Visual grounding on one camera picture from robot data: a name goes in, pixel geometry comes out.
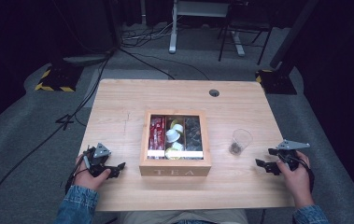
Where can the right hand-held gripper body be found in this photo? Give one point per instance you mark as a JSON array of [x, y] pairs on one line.
[[291, 145]]

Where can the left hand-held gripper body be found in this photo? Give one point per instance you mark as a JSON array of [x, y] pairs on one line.
[[100, 151]]

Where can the small dark tea piece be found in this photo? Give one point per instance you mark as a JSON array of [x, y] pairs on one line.
[[235, 149]]

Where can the clear plastic cup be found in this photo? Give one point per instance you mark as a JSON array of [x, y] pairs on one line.
[[241, 138]]

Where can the wooden tea box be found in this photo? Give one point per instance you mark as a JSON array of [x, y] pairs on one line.
[[175, 170]]

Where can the person's left hand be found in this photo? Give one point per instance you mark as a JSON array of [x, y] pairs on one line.
[[87, 179]]

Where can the person's right hand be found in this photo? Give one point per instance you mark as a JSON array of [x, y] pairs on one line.
[[297, 183]]

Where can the bundle of red stick packets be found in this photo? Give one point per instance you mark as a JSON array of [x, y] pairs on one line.
[[157, 135]]

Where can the yellow lidded capsule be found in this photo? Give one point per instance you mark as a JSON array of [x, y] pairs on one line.
[[173, 123], [172, 154]]

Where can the white creamer capsule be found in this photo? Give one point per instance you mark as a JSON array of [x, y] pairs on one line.
[[172, 136], [177, 146], [178, 128]]

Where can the black stand base striped edge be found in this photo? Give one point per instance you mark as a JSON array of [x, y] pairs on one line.
[[59, 77], [276, 81]]

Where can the heap of dark tea pieces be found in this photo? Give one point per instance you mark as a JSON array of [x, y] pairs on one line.
[[193, 137]]

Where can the grey flat stand foot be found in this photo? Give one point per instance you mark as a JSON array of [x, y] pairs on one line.
[[86, 59]]

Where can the grey slanted stand pole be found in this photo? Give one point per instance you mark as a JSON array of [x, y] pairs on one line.
[[293, 31]]

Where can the black metal chair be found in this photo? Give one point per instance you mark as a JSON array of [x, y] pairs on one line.
[[246, 28]]

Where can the white desk frame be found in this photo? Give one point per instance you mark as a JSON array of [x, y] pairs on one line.
[[173, 31]]

